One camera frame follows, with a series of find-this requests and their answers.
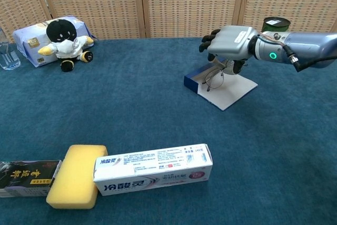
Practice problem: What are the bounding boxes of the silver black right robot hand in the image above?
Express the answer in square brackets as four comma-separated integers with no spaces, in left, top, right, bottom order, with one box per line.
[199,25,260,75]

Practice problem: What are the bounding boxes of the thin metal frame eyeglasses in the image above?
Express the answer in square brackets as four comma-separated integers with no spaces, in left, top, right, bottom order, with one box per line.
[202,60,235,92]

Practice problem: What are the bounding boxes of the blue folding glasses case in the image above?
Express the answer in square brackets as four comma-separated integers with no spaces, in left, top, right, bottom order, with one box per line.
[183,61,259,112]

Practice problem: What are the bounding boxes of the green canister with black lid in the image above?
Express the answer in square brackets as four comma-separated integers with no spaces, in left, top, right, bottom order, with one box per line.
[261,16,291,35]

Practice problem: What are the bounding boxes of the woven bamboo folding screen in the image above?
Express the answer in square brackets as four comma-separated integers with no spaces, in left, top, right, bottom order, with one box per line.
[0,0,337,43]

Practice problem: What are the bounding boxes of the teal carpet table cover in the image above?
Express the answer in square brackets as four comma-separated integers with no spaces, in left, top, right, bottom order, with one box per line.
[0,34,337,225]

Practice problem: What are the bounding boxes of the white toothpaste box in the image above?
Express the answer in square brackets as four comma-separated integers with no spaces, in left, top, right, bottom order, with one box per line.
[93,143,213,197]

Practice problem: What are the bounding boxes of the black head plush doll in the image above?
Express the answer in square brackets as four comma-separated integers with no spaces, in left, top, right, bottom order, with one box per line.
[37,18,95,73]

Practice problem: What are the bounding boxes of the lavender tissue pack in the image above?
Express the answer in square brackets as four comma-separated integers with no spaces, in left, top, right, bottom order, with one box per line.
[12,15,98,68]

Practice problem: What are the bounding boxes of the yellow sponge block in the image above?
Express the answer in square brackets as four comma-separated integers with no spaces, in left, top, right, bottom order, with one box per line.
[45,144,108,210]

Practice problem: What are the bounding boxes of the clear plastic water bottle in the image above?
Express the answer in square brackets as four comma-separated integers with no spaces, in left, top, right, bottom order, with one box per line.
[0,26,21,71]

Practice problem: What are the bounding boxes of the black box with gold lettering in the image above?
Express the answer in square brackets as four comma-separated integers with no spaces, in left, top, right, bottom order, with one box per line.
[0,159,63,198]

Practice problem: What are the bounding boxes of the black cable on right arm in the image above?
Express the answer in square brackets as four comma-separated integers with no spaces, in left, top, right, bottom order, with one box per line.
[282,44,337,73]

